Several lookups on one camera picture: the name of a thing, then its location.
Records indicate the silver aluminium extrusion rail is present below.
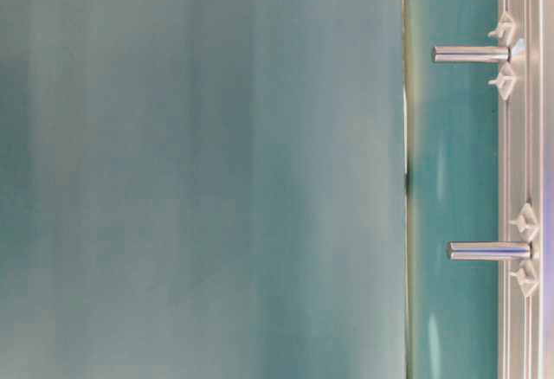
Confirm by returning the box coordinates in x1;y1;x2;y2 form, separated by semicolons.
492;0;553;378

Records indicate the grey shaft bracket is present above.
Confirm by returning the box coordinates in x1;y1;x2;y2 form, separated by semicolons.
509;203;539;298
487;10;526;102

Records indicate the grey lower shaft bracket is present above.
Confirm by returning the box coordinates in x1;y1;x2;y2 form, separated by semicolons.
509;203;539;298

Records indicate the grey upper shaft bracket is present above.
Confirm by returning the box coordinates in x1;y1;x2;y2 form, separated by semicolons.
487;10;526;102

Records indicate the upper steel shaft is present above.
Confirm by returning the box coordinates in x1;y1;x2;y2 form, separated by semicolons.
432;46;511;64

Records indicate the lower steel shaft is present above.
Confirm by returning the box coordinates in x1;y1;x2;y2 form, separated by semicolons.
447;242;532;261

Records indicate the steel shaft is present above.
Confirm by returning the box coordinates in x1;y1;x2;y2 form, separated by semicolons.
432;46;511;64
447;242;532;261

